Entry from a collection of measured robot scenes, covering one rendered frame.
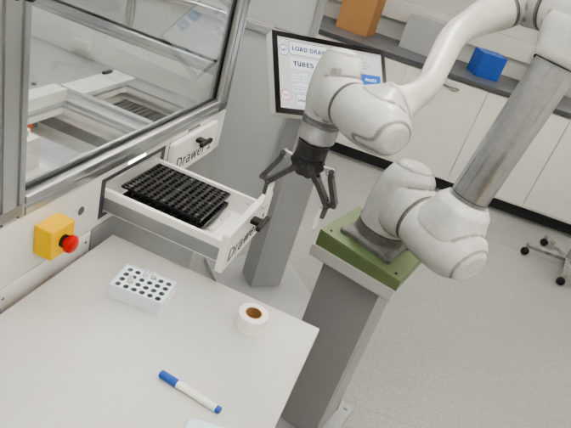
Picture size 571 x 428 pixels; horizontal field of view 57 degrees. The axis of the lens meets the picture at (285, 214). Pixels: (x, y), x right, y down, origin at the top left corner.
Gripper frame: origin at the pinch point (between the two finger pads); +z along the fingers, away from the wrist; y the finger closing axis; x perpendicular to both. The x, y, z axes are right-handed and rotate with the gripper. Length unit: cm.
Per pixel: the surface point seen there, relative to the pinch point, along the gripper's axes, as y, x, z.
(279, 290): 9, -90, 90
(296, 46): 32, -81, -22
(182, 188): 28.8, 1.6, 5.0
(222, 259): 8.8, 17.1, 8.8
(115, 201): 39.2, 15.2, 7.8
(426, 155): -37, -300, 67
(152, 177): 37.8, 1.1, 5.6
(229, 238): 8.4, 17.0, 2.7
